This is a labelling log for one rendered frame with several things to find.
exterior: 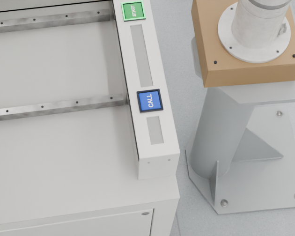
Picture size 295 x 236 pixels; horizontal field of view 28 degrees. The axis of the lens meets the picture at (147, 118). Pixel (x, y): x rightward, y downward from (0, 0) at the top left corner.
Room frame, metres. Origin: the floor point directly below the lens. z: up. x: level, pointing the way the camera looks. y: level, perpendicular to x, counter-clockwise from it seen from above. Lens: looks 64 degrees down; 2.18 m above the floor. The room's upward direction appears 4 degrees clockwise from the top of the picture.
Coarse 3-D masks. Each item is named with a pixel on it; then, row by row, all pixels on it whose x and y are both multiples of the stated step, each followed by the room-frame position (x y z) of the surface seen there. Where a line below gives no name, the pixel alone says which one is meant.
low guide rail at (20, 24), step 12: (84, 12) 0.96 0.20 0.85; (96, 12) 0.97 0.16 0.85; (108, 12) 0.97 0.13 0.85; (0, 24) 0.90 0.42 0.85; (12, 24) 0.91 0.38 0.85; (24, 24) 0.91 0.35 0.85; (36, 24) 0.92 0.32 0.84; (48, 24) 0.93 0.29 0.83; (60, 24) 0.93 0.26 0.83; (72, 24) 0.94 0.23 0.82
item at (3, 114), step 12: (96, 96) 0.71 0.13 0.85; (108, 96) 0.71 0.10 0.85; (120, 96) 0.71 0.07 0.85; (12, 108) 0.65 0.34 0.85; (24, 108) 0.66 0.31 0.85; (36, 108) 0.66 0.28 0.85; (48, 108) 0.66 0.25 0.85; (60, 108) 0.66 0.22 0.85; (72, 108) 0.67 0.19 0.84; (84, 108) 0.68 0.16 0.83; (96, 108) 0.69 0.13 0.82; (0, 120) 0.63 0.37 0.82
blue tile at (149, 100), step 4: (148, 92) 0.67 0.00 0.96; (152, 92) 0.67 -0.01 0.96; (156, 92) 0.67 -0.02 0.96; (140, 96) 0.65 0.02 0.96; (144, 96) 0.65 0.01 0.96; (148, 96) 0.66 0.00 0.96; (152, 96) 0.66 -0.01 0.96; (156, 96) 0.66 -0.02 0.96; (140, 100) 0.64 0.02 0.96; (144, 100) 0.64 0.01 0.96; (148, 100) 0.65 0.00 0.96; (152, 100) 0.65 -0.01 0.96; (156, 100) 0.65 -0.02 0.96; (140, 104) 0.63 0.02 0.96; (144, 104) 0.63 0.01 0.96; (148, 104) 0.63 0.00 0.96; (152, 104) 0.63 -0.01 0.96; (156, 104) 0.64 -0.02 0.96; (160, 104) 0.64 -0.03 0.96; (144, 108) 0.62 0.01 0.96; (148, 108) 0.62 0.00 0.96; (152, 108) 0.63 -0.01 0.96; (156, 108) 0.63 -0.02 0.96
